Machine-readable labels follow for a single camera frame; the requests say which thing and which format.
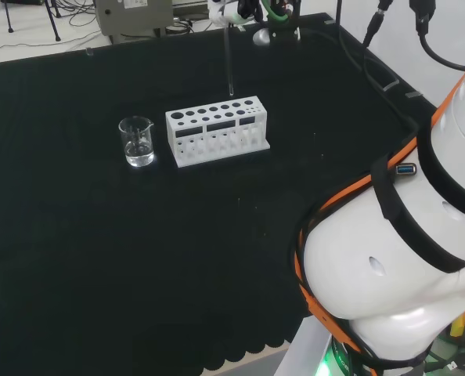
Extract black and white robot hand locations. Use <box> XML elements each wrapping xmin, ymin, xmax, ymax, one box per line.
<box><xmin>208</xmin><ymin>0</ymin><xmax>265</xmax><ymax>28</ymax></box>

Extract clear glass rod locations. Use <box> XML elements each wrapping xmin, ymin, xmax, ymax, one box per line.
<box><xmin>223</xmin><ymin>23</ymin><xmax>236</xmax><ymax>98</ymax></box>

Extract white test tube rack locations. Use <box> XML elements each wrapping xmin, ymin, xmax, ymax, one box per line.
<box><xmin>164</xmin><ymin>96</ymin><xmax>272</xmax><ymax>169</ymax></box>

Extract clear glass beaker with water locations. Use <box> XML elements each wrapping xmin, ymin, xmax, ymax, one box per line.
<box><xmin>117</xmin><ymin>116</ymin><xmax>156</xmax><ymax>168</ymax></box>

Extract grey equipment box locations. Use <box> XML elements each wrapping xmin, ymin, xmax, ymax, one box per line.
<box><xmin>94</xmin><ymin>0</ymin><xmax>175</xmax><ymax>45</ymax></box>

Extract black tripod leg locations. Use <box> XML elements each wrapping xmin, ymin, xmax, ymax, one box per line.
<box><xmin>0</xmin><ymin>0</ymin><xmax>15</xmax><ymax>34</ymax></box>
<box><xmin>45</xmin><ymin>0</ymin><xmax>62</xmax><ymax>42</ymax></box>

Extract black bench cloth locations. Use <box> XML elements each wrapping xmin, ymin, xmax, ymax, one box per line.
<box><xmin>0</xmin><ymin>12</ymin><xmax>439</xmax><ymax>376</ymax></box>

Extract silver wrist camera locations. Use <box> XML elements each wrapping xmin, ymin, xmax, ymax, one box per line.
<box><xmin>252</xmin><ymin>27</ymin><xmax>273</xmax><ymax>48</ymax></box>

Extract green cable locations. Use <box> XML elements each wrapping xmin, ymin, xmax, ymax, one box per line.
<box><xmin>264</xmin><ymin>0</ymin><xmax>293</xmax><ymax>29</ymax></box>

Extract black cable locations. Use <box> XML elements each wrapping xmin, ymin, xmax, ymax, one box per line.
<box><xmin>407</xmin><ymin>0</ymin><xmax>465</xmax><ymax>72</ymax></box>
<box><xmin>335</xmin><ymin>0</ymin><xmax>420</xmax><ymax>134</ymax></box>
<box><xmin>362</xmin><ymin>0</ymin><xmax>392</xmax><ymax>47</ymax></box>

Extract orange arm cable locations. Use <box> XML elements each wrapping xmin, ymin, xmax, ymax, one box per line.
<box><xmin>297</xmin><ymin>68</ymin><xmax>465</xmax><ymax>356</ymax></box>

